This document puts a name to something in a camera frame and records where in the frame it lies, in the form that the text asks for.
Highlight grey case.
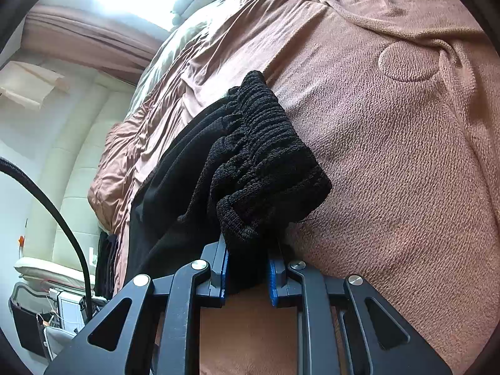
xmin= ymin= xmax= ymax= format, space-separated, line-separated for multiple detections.
xmin=45 ymin=320 xmax=79 ymax=360

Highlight black bag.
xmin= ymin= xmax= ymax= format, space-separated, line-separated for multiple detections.
xmin=8 ymin=284 xmax=53 ymax=360

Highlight black crumpled cloth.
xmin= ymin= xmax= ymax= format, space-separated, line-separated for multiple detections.
xmin=95 ymin=230 xmax=120 ymax=299

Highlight cream hanging cloth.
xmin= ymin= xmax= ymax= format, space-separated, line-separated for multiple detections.
xmin=0 ymin=62 xmax=65 ymax=109

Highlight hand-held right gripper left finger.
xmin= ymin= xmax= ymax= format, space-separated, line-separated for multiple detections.
xmin=43 ymin=238 xmax=229 ymax=375

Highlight black pants with patterned trim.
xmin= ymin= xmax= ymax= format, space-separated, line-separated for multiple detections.
xmin=125 ymin=70 xmax=333 ymax=297

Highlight white box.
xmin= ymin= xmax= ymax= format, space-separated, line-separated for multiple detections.
xmin=58 ymin=291 xmax=84 ymax=327

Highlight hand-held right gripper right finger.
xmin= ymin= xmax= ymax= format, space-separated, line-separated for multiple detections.
xmin=267 ymin=242 xmax=454 ymax=375

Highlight black braided cable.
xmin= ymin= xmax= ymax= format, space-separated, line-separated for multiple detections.
xmin=0 ymin=157 xmax=94 ymax=321

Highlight pink curtain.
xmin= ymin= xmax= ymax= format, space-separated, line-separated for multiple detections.
xmin=23 ymin=3 xmax=168 ymax=84

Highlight cream padded headboard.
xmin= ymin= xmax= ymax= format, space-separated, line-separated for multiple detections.
xmin=13 ymin=82 xmax=135 ymax=282

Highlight orange-brown blanket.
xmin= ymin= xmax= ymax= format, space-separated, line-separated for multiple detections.
xmin=88 ymin=0 xmax=500 ymax=375

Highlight clothes pile on window sill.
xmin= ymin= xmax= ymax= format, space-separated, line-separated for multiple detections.
xmin=171 ymin=0 xmax=202 ymax=26

